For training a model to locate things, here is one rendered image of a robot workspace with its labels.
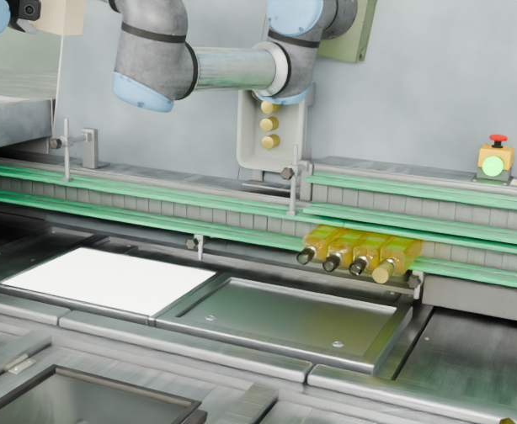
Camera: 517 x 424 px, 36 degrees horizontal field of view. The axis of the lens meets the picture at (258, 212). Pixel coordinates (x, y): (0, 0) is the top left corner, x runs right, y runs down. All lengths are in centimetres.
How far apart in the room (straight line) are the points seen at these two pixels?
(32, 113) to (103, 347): 93
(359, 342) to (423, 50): 73
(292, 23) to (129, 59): 43
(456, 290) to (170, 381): 73
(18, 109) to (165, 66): 95
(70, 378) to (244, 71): 68
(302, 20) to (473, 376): 80
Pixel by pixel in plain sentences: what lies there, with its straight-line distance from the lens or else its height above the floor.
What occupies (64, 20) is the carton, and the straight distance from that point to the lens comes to 190.
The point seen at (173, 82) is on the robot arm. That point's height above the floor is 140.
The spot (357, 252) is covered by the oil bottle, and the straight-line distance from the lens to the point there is 169.
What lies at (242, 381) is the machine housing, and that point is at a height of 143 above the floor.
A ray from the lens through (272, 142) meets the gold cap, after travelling 201.
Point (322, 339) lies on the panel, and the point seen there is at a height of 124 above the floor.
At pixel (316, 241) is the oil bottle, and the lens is 172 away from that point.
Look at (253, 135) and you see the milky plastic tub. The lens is 207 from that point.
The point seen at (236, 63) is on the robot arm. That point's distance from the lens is 158.
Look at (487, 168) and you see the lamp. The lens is 184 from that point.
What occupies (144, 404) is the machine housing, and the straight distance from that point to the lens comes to 145.
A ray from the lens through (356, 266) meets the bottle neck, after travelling 169.
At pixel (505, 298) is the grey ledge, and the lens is 188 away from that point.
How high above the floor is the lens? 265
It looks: 63 degrees down
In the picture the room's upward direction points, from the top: 120 degrees counter-clockwise
